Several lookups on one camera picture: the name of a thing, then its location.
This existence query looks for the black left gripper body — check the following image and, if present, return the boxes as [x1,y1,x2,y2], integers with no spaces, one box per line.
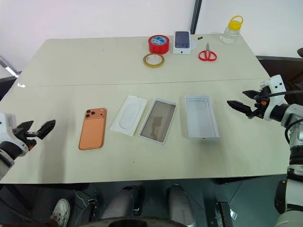
[13,127,40,148]

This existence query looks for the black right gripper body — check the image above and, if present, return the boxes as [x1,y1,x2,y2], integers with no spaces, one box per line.
[247,88,272,120]

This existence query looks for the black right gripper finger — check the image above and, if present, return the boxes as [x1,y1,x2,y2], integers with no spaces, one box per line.
[226,100,255,117]
[242,89,260,100]

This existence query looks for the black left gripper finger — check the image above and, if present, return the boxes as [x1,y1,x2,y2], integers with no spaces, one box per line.
[18,120,35,133]
[35,119,57,140]

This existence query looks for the white box base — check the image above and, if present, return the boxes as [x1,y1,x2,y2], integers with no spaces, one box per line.
[185,95,220,141]

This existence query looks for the white box lid brown inside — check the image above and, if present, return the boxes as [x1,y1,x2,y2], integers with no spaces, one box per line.
[139,97,178,144]

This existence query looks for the white box purple phone print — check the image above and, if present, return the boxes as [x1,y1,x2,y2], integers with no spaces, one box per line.
[172,30,193,55]

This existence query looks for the dark chair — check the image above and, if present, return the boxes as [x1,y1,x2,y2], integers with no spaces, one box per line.
[255,47,303,95]

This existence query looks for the orange smartphone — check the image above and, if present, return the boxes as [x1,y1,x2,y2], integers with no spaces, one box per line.
[78,107,108,151]

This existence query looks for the clear jar yellow lid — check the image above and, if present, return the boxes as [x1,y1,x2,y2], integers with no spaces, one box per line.
[220,15,245,45]

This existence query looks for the white sneaker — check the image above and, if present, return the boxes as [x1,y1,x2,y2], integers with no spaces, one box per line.
[50,198,71,227]

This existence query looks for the white moulded insert tray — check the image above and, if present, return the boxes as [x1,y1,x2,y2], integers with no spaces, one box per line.
[109,95,148,137]

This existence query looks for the red tape roll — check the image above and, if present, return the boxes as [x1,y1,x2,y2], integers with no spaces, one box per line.
[148,35,170,55]

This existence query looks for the yellow tape roll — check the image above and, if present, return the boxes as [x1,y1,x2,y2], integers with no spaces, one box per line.
[142,52,166,69]

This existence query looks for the grey rounded leg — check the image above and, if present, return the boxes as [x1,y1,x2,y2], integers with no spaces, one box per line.
[101,185,144,224]
[165,183,197,227]

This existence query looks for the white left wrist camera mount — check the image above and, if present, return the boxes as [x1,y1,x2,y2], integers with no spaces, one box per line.
[0,113,32,157]

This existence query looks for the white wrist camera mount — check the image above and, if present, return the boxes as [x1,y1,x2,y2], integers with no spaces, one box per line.
[258,75,288,122]
[0,113,32,157]

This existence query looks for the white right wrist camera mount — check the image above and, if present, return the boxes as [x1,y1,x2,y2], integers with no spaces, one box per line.
[258,75,288,122]

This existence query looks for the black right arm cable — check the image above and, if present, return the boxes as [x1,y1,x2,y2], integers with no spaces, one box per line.
[259,90,303,98]

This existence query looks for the red handled scissors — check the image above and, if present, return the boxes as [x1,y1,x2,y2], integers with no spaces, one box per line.
[198,42,218,62]

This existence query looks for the metal rail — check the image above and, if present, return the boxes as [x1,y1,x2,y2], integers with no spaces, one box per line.
[0,55,20,79]

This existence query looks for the black wall strip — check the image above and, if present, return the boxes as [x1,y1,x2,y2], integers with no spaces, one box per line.
[190,0,203,34]

